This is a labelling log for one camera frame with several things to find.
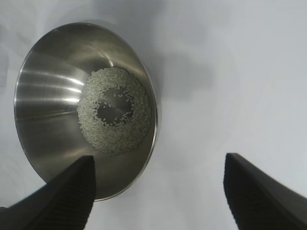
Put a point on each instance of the stainless steel mixing bowl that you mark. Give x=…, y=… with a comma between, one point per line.
x=48, y=95

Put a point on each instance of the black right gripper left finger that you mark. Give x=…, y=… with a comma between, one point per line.
x=60, y=203

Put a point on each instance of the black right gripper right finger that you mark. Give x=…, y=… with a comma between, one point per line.
x=259, y=203

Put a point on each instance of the white rice grains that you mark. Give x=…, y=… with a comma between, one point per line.
x=86, y=107

